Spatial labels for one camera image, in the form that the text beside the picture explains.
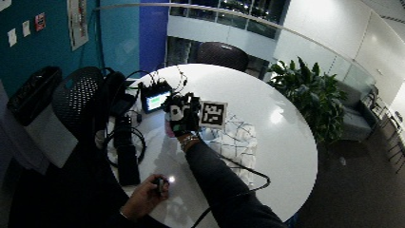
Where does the green potted plant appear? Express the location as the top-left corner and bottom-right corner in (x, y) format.
(265, 56), (349, 145)

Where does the metal wrist bracelet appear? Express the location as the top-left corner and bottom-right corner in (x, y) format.
(179, 134), (201, 150)

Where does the black metal chair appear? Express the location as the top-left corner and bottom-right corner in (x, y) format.
(377, 108), (405, 175)

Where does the small monitor with green screen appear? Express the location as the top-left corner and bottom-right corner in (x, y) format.
(139, 81), (175, 114)

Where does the curved white handrail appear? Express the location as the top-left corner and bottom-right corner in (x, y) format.
(92, 2), (377, 84)

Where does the black bag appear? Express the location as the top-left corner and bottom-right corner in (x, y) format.
(99, 69), (139, 119)

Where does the red wall paper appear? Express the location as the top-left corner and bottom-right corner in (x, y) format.
(35, 12), (47, 32)

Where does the black glove cable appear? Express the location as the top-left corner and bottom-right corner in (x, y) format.
(189, 151), (272, 228)

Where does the thin black monitor cable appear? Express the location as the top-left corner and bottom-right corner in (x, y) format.
(148, 65), (191, 94)

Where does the coiled black cable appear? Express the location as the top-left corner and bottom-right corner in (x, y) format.
(103, 125), (148, 168)

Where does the white marker cube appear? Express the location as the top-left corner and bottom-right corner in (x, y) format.
(197, 100), (229, 129)

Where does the white checked cloth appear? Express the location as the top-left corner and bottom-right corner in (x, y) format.
(201, 115), (260, 188)

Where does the grey sofa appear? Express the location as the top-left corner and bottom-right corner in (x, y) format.
(337, 80), (384, 142)

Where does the white bin box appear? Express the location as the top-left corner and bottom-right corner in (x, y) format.
(23, 104), (81, 169)

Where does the black waste bin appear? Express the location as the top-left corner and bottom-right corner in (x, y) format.
(5, 66), (64, 127)

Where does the dark round armchair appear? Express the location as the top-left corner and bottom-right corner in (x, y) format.
(193, 41), (251, 72)

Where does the black mesh chair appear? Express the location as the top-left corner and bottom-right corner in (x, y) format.
(51, 66), (107, 141)

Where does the long black box device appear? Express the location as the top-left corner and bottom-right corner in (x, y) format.
(113, 115), (143, 187)

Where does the white wall paper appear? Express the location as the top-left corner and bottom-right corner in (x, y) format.
(20, 20), (33, 38)
(7, 28), (19, 48)

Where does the large wall poster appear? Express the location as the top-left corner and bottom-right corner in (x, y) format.
(65, 0), (91, 52)

